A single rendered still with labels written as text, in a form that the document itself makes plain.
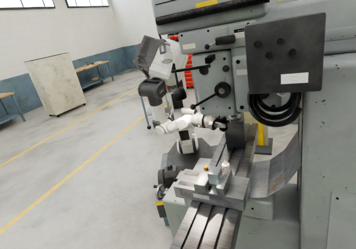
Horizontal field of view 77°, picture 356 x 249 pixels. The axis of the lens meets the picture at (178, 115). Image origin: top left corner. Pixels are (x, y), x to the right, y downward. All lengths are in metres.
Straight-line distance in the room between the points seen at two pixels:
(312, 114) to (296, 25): 0.35
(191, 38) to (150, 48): 0.52
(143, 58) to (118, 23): 11.21
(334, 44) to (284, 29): 0.32
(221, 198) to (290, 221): 0.42
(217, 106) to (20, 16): 8.81
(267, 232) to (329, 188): 0.48
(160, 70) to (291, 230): 1.14
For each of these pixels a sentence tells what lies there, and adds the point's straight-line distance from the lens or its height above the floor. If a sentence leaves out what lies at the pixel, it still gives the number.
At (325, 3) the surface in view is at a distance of 0.97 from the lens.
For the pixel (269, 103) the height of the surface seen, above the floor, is 1.38.
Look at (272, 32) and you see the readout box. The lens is 0.71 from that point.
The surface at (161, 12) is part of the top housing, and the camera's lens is 1.06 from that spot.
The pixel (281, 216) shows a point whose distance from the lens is 1.39.
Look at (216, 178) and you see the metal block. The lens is 1.09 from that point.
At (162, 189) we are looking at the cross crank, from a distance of 1.78.
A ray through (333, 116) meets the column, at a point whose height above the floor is 1.37.
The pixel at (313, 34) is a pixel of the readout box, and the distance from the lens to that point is 0.71.
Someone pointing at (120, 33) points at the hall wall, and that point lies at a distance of 12.68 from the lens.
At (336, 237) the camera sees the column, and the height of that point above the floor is 0.80.
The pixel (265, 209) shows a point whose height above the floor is 0.83.
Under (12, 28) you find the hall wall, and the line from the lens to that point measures 9.26.
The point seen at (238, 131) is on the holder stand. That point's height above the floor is 1.07.
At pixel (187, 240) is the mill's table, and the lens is 1.07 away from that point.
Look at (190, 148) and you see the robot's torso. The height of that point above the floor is 0.70.
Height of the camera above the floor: 1.76
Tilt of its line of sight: 22 degrees down
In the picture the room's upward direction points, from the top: 11 degrees counter-clockwise
